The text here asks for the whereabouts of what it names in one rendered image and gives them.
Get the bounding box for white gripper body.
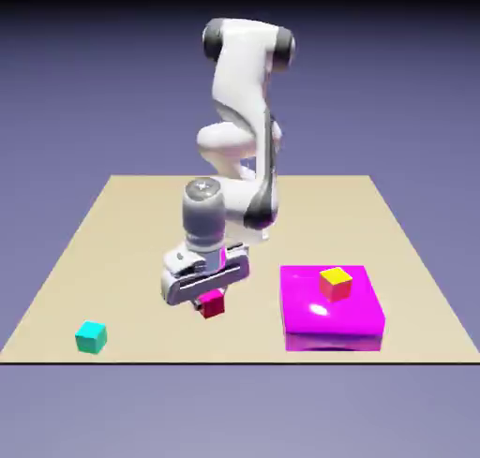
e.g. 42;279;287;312
160;254;251;307

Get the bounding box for small red cube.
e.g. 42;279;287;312
197;288;227;319

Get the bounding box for small yellow cube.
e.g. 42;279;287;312
319;266;354;303

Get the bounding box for small cyan cube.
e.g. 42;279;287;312
74;319;109;355

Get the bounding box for large magenta box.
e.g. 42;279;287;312
279;264;387;353

